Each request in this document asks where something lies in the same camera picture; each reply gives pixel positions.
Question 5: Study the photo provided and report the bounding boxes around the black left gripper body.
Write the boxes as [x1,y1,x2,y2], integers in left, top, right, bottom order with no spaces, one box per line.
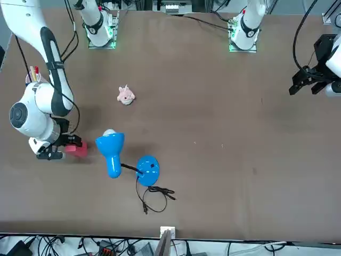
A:
[306,34,337,73]

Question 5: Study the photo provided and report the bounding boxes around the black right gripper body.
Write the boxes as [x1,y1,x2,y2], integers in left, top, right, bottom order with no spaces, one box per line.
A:
[52,116,72,147]

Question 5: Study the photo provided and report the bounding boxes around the red foam block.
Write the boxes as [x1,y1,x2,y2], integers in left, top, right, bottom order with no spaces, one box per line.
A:
[64,141,88,159]

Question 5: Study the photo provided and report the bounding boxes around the blue desk lamp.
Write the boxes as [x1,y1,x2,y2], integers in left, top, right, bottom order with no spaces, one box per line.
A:
[95,129,161,187]

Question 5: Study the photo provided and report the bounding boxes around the pink mesh pen cup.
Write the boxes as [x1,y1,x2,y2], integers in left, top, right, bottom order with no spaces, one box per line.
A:
[25,69,48,86]

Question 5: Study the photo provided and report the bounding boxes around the pink plush toy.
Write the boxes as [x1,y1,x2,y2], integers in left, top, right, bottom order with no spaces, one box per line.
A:
[117,83,136,106]

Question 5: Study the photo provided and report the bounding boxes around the black power adapter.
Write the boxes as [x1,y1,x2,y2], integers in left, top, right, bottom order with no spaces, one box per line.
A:
[4,239,33,256]

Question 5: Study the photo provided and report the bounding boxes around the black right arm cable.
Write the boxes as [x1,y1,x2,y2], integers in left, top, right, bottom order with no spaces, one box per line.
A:
[13,15,81,135]

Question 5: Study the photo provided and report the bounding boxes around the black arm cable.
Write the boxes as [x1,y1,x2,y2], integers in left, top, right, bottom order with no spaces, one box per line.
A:
[292,0,320,70]
[13,15,81,135]

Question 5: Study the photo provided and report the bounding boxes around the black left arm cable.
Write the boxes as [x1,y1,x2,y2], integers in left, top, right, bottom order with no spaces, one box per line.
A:
[292,0,320,70]

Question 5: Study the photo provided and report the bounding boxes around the black lamp cable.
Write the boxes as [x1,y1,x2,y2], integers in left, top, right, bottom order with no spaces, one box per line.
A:
[135,177,177,214]

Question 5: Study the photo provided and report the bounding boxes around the thin black table cable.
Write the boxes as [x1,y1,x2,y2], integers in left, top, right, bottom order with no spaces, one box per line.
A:
[183,15,230,29]

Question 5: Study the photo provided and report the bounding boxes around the white table edge bracket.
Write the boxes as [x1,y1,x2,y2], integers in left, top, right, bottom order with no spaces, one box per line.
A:
[159,226,177,238]

